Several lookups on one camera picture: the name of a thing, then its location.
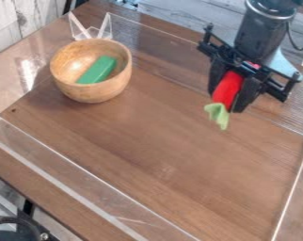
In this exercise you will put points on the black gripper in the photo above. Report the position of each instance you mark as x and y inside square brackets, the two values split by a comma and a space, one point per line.
[271, 78]

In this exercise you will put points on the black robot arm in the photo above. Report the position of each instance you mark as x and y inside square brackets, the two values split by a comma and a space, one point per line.
[265, 26]

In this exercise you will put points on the green rectangular block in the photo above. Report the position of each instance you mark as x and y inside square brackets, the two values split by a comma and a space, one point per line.
[99, 71]

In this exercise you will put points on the wooden bowl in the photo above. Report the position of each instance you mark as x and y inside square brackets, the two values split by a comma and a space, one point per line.
[73, 59]

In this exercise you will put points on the black metal bracket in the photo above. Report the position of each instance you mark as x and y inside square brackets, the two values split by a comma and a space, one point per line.
[32, 231]

